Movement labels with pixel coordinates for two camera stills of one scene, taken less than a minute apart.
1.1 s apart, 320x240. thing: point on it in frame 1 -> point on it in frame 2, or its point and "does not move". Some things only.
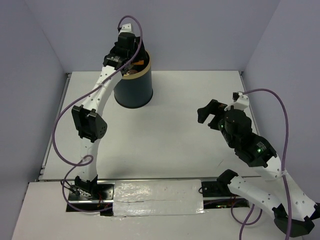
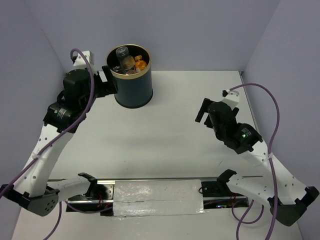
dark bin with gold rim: (135, 90) does not move
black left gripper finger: (142, 54) -> (110, 79)
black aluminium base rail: (214, 197) does not move
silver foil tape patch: (133, 198) does not move
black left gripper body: (133, 53) -> (97, 80)
